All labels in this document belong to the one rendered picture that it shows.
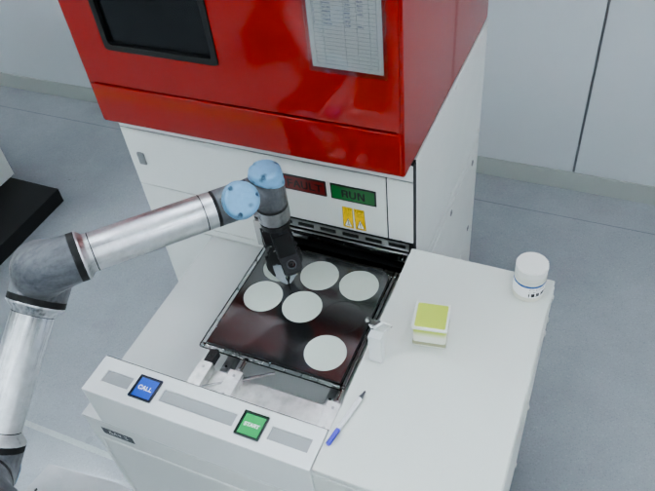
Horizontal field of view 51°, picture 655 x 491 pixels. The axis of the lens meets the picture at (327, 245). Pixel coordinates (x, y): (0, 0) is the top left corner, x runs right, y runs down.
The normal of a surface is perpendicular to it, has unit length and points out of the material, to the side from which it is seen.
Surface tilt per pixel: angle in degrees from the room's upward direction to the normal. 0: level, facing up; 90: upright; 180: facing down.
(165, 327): 0
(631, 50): 90
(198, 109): 90
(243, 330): 0
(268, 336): 0
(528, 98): 90
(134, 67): 90
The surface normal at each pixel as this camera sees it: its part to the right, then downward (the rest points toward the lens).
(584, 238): -0.09, -0.70
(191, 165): -0.39, 0.68
